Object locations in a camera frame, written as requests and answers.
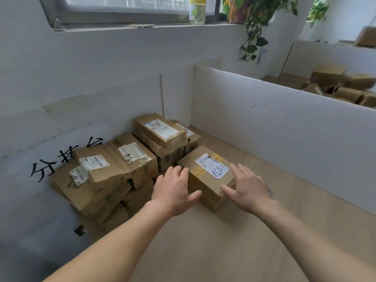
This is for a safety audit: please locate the person's right hand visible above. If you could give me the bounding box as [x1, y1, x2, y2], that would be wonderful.
[220, 163, 281, 215]

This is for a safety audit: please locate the person's right forearm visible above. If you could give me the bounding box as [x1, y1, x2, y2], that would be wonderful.
[255, 199, 376, 282]

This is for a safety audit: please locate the box yellow tape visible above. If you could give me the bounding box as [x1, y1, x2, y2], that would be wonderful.
[177, 145, 236, 213]

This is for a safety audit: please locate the heap of brown cartons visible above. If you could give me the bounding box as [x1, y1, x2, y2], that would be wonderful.
[261, 65, 376, 109]

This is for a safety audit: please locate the person's left forearm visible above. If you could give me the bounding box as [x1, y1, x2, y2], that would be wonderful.
[42, 202, 177, 282]

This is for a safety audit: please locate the yellow bottle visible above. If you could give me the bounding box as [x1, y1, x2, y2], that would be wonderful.
[189, 0, 207, 26]

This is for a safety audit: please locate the person's left hand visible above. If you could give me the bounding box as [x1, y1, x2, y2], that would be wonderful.
[150, 166, 202, 218]

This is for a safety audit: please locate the dark-framed window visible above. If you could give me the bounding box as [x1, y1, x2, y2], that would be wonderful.
[38, 0, 244, 30]

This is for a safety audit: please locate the plain brown carton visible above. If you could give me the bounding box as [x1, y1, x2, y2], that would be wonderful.
[354, 26, 376, 48]

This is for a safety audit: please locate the small green hanging plant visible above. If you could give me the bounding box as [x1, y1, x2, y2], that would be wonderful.
[307, 0, 329, 27]

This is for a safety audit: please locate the pile of parcels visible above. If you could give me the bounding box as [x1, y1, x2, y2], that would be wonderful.
[50, 113, 202, 232]

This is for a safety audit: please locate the green potted trailing plant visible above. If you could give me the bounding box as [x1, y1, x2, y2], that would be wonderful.
[222, 0, 299, 61]

